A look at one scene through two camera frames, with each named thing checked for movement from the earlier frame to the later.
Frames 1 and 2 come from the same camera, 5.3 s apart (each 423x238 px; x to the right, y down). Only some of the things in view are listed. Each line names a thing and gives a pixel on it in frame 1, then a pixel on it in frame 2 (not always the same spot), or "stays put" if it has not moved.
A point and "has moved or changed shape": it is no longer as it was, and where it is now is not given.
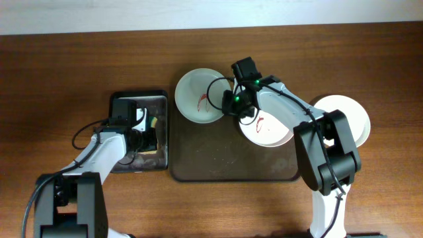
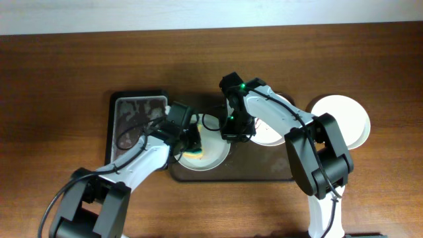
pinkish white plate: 266,131 stays put
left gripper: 145,138 to 192,140
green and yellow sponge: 152,121 has moved or changed shape
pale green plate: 198,96 to 215,149
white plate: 358,122 stays put
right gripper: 229,103 to 236,133
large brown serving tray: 220,151 stays put
